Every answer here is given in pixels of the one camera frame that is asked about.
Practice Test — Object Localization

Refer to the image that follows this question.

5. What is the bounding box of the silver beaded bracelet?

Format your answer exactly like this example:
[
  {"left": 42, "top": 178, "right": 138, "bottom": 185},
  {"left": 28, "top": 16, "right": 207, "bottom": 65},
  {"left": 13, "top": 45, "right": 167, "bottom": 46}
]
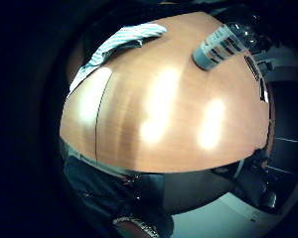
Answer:
[{"left": 112, "top": 215, "right": 161, "bottom": 238}]

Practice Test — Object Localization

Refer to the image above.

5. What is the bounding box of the clear plastic bottle white label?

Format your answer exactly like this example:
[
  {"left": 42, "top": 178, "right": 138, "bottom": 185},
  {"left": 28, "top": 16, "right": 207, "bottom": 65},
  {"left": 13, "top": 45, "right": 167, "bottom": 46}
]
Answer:
[{"left": 191, "top": 21, "right": 260, "bottom": 72}]

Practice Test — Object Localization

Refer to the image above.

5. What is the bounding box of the person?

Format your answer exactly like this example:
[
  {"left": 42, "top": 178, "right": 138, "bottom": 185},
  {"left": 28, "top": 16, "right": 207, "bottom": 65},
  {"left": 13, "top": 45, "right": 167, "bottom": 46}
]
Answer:
[{"left": 60, "top": 140, "right": 175, "bottom": 238}]

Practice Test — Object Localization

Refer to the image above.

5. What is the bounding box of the striped white blue cloth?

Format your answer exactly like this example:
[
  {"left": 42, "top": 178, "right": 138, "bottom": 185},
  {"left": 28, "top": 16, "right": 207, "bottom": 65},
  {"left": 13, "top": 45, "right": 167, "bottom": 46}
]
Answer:
[{"left": 67, "top": 23, "right": 169, "bottom": 97}]

